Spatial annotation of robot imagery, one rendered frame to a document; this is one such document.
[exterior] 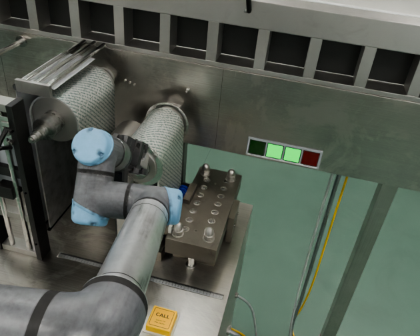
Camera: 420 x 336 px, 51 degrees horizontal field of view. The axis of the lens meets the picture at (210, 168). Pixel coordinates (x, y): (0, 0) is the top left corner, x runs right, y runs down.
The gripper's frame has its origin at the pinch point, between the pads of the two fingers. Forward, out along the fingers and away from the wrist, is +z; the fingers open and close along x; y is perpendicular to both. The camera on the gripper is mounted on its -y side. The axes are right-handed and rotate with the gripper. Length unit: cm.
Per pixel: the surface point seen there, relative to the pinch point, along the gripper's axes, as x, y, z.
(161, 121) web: 0.7, 16.8, 11.3
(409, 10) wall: -105, 168, 212
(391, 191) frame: -79, 15, 56
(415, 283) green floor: -129, -24, 167
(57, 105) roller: 25.8, 12.9, -4.5
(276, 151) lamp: -34, 18, 32
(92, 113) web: 19.5, 14.0, 4.7
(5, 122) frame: 31.9, 4.5, -15.3
